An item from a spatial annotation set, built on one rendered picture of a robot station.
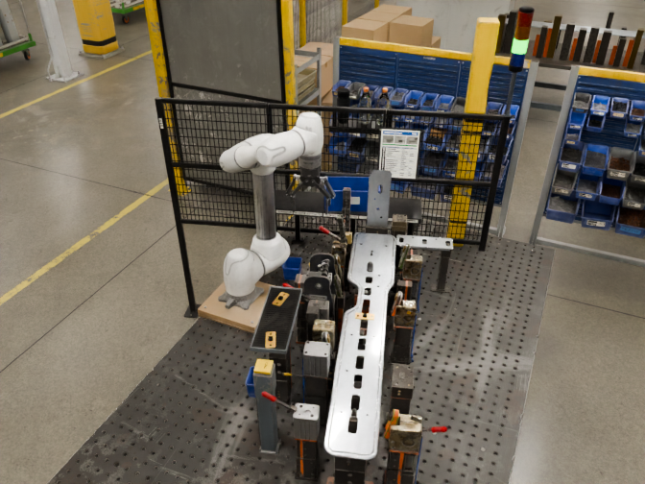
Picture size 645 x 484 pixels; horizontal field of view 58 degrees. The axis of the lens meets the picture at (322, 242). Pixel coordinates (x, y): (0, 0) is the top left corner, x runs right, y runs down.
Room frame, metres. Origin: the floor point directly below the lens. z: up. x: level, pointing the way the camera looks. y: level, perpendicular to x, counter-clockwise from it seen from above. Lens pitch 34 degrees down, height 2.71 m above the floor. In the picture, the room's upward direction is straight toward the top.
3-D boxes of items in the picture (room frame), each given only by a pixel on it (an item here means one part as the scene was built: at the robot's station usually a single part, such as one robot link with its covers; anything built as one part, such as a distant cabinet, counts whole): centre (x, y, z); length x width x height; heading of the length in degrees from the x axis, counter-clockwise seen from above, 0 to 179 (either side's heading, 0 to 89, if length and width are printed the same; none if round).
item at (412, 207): (2.84, -0.11, 1.02); 0.90 x 0.22 x 0.03; 82
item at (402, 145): (2.92, -0.42, 1.30); 0.23 x 0.02 x 0.31; 82
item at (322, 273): (2.05, 0.00, 0.94); 0.18 x 0.13 x 0.49; 172
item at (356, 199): (2.83, -0.16, 1.10); 0.30 x 0.17 x 0.13; 88
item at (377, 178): (2.64, -0.29, 1.17); 0.12 x 0.01 x 0.34; 82
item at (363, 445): (1.90, -0.19, 1.00); 1.38 x 0.22 x 0.02; 172
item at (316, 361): (1.62, 0.02, 0.90); 0.13 x 0.10 x 0.41; 82
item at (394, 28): (6.96, -0.83, 0.52); 1.20 x 0.80 x 1.05; 153
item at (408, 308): (1.96, -0.37, 0.87); 0.12 x 0.09 x 0.35; 82
